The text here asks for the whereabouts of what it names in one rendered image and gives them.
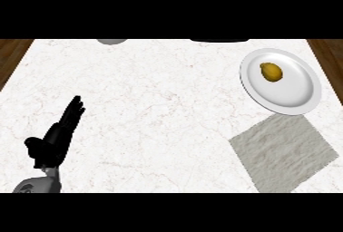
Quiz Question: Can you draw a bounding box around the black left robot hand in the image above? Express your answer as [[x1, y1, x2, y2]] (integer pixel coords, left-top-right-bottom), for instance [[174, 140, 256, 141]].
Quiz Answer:
[[22, 95, 87, 169]]

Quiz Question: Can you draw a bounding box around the grey textured placemat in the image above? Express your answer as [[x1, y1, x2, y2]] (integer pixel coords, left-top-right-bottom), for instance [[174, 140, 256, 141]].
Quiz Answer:
[[228, 113, 340, 194]]

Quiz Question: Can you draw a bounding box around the yellow lemon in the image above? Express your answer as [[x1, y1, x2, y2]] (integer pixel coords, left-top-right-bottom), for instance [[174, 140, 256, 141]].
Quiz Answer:
[[259, 62, 284, 82]]

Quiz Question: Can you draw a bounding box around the white round plate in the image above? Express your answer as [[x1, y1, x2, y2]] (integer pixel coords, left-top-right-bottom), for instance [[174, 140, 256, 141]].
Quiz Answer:
[[238, 47, 322, 116]]

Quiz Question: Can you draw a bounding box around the grey round object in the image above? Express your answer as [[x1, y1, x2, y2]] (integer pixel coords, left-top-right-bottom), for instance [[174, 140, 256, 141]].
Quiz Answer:
[[95, 38, 129, 46]]

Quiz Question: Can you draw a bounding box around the black flat object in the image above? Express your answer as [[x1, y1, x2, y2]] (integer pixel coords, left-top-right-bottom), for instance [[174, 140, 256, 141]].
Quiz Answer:
[[189, 38, 250, 44]]

